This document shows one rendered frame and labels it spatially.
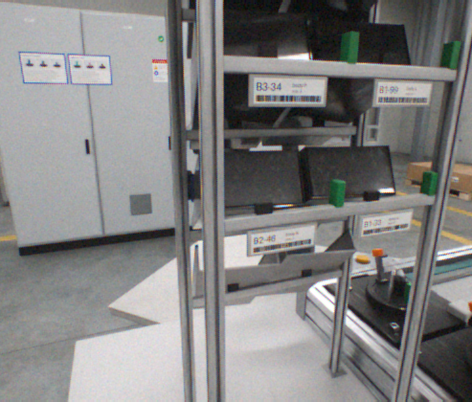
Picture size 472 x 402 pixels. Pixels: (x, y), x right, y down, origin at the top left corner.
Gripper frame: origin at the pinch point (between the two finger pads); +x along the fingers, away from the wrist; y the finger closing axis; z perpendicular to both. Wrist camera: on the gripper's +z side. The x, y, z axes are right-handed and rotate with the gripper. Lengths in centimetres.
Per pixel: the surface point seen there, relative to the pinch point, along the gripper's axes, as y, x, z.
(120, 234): -55, -249, -181
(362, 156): 16.2, 16.7, 15.0
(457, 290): 70, 1, -33
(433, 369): 34.8, 27.9, -21.6
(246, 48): -2.1, 16.8, 28.0
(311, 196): 7.9, 19.8, 10.5
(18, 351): -99, -93, -155
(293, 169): 4.8, 19.5, 14.4
